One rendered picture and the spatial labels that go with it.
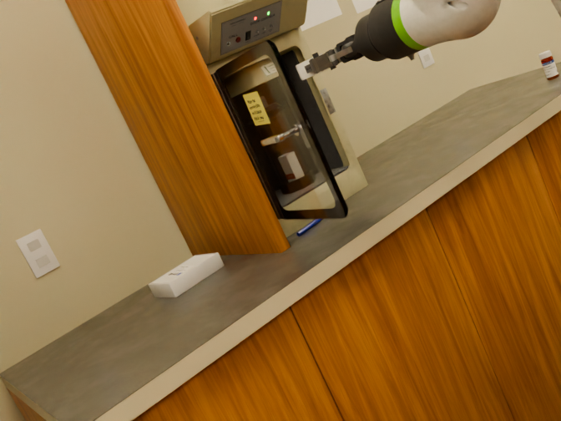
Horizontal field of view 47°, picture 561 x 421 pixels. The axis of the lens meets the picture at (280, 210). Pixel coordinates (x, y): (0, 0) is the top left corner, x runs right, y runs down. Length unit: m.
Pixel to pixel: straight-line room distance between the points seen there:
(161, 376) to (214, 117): 0.61
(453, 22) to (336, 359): 0.77
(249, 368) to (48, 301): 0.74
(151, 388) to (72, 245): 0.78
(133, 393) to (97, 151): 0.92
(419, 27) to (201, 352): 0.67
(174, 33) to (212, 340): 0.69
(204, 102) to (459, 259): 0.73
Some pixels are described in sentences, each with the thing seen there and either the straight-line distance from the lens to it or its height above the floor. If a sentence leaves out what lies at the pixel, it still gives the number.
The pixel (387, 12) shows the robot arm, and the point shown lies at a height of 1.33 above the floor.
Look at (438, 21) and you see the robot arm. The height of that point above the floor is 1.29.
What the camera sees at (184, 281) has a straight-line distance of 1.60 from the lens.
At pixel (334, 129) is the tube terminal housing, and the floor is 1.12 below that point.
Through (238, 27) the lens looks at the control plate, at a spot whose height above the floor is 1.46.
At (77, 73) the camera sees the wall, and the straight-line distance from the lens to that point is 1.94.
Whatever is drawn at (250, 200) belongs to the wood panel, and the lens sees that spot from 1.52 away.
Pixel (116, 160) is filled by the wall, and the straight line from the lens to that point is 1.92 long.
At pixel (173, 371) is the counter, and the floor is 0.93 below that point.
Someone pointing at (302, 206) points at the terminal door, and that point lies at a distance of 1.49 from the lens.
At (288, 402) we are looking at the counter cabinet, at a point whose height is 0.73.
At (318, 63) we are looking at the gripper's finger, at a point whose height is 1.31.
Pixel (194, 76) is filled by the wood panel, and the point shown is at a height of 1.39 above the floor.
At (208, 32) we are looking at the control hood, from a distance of 1.54.
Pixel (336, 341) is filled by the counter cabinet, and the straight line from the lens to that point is 1.40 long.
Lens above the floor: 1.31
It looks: 11 degrees down
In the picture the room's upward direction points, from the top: 25 degrees counter-clockwise
